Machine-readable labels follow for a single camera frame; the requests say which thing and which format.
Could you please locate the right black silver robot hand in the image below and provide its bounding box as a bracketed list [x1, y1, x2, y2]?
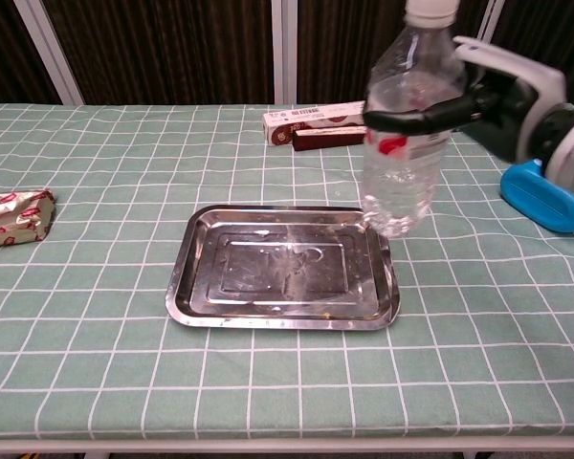
[362, 35, 568, 164]

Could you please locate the clear bottle with white cap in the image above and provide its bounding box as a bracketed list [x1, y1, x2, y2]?
[361, 0, 469, 239]

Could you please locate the blue cartoon detergent bottle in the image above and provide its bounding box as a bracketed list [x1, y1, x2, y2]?
[499, 159, 574, 234]

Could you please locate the silver metal tray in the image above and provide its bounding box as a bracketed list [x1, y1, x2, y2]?
[164, 204, 402, 332]

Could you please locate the long dark red chopstick box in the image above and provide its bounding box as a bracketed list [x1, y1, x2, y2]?
[292, 124, 368, 153]

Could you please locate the long white chopstick box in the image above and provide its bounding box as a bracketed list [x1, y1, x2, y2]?
[261, 100, 367, 147]

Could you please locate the green white checked tablecloth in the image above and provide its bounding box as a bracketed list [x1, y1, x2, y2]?
[0, 102, 574, 441]

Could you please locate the gold red snack packet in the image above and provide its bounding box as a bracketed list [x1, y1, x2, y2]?
[0, 187, 58, 250]

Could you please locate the white partition post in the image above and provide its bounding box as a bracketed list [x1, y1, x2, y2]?
[269, 0, 299, 106]
[12, 0, 85, 106]
[475, 0, 506, 45]

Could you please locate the white table frame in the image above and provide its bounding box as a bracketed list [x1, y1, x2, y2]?
[0, 435, 574, 459]

